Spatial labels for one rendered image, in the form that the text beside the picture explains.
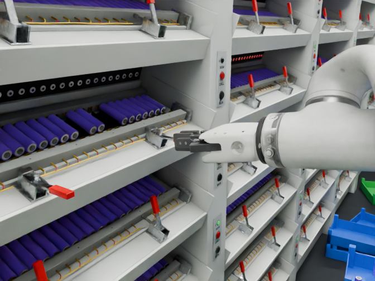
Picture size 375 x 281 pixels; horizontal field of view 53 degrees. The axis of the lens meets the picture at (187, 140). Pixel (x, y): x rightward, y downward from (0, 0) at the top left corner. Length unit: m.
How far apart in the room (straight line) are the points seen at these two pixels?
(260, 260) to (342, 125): 0.99
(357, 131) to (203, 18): 0.42
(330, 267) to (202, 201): 1.34
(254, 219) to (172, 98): 0.58
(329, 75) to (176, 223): 0.46
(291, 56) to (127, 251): 0.99
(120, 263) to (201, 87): 0.40
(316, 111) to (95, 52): 0.32
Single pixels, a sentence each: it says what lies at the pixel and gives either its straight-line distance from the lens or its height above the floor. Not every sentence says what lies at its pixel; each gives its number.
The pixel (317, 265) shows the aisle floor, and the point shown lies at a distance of 2.15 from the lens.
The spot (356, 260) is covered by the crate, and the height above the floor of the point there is 0.43.
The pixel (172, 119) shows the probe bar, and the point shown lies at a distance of 0.80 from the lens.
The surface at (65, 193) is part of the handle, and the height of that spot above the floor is 0.98.
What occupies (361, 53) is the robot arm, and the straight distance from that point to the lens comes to 0.51.
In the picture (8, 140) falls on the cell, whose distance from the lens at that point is 0.62.
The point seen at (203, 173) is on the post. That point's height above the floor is 0.85.
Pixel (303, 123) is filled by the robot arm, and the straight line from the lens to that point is 0.55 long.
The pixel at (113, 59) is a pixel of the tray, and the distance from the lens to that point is 0.60.
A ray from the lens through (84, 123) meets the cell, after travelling 0.70.
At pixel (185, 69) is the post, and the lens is 0.85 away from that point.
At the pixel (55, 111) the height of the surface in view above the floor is 1.03.
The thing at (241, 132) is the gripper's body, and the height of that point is 1.02.
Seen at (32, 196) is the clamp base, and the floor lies 0.96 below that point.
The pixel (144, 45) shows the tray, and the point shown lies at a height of 1.14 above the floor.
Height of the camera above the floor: 1.17
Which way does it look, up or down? 17 degrees down
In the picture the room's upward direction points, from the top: straight up
